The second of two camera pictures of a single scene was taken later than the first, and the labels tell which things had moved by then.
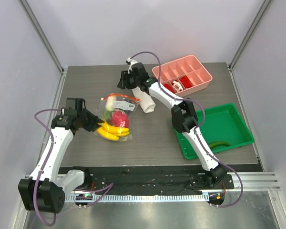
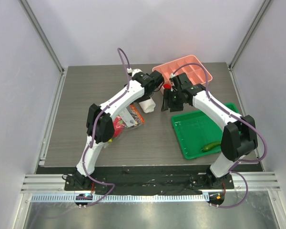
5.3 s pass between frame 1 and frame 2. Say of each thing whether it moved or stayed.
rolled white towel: stayed
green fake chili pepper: stayed
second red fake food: stayed
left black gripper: moved
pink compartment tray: stayed
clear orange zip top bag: moved
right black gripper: moved
